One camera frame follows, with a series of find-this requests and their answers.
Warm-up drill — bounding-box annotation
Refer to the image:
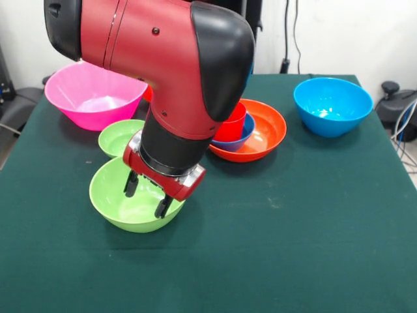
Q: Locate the large light blue bowl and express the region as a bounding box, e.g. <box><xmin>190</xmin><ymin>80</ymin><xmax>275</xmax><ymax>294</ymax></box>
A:
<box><xmin>293</xmin><ymin>77</ymin><xmax>373</xmax><ymax>138</ymax></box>

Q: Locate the small dark blue bowl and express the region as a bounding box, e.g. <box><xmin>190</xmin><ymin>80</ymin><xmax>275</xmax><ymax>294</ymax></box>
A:
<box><xmin>211</xmin><ymin>112</ymin><xmax>255</xmax><ymax>153</ymax></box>

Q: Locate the dark green table cloth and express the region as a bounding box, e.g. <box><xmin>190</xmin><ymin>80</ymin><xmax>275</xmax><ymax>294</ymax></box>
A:
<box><xmin>0</xmin><ymin>72</ymin><xmax>417</xmax><ymax>313</ymax></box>

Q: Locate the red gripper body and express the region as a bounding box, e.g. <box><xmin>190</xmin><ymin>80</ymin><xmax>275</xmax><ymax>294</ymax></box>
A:
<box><xmin>122</xmin><ymin>143</ymin><xmax>207</xmax><ymax>201</ymax></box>

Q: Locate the grey office chair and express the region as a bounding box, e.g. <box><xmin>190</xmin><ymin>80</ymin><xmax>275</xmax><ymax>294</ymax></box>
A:
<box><xmin>0</xmin><ymin>87</ymin><xmax>46</xmax><ymax>136</ymax></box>

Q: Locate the black equipment box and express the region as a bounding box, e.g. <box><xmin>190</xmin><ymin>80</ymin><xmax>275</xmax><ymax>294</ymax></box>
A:
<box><xmin>0</xmin><ymin>45</ymin><xmax>17</xmax><ymax>102</ymax></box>

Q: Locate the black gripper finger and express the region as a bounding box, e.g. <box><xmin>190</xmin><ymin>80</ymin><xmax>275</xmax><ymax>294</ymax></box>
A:
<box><xmin>154</xmin><ymin>194</ymin><xmax>173</xmax><ymax>219</ymax></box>
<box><xmin>123</xmin><ymin>169</ymin><xmax>139</xmax><ymax>198</ymax></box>

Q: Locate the large green bowl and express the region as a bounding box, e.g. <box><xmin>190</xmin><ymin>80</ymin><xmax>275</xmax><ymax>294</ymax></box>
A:
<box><xmin>89</xmin><ymin>157</ymin><xmax>186</xmax><ymax>233</ymax></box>

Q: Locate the black cable with plug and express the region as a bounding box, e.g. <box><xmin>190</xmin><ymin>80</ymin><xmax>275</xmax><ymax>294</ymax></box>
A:
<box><xmin>280</xmin><ymin>0</ymin><xmax>291</xmax><ymax>74</ymax></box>

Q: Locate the large pink bowl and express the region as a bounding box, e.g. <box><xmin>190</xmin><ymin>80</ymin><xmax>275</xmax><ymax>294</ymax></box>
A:
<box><xmin>44</xmin><ymin>61</ymin><xmax>149</xmax><ymax>132</ymax></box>

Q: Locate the bundle of floor cables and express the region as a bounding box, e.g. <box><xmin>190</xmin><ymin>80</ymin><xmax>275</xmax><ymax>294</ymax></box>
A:
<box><xmin>390</xmin><ymin>97</ymin><xmax>417</xmax><ymax>172</ymax></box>

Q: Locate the red cup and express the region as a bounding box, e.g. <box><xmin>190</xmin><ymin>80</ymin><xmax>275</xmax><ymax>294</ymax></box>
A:
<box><xmin>213</xmin><ymin>102</ymin><xmax>248</xmax><ymax>143</ymax></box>

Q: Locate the black chair base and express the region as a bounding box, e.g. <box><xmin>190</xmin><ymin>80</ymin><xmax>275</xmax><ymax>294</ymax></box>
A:
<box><xmin>374</xmin><ymin>81</ymin><xmax>417</xmax><ymax>143</ymax></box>

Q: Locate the thin black cable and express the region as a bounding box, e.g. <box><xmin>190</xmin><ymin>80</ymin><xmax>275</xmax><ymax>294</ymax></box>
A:
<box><xmin>293</xmin><ymin>0</ymin><xmax>302</xmax><ymax>74</ymax></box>

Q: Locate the small green bowl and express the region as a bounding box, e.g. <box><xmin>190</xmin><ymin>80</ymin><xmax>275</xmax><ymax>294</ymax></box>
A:
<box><xmin>98</xmin><ymin>119</ymin><xmax>146</xmax><ymax>159</ymax></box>

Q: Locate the orange bowl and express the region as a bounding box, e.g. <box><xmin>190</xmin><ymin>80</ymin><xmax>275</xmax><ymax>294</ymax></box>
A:
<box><xmin>208</xmin><ymin>99</ymin><xmax>287</xmax><ymax>163</ymax></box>

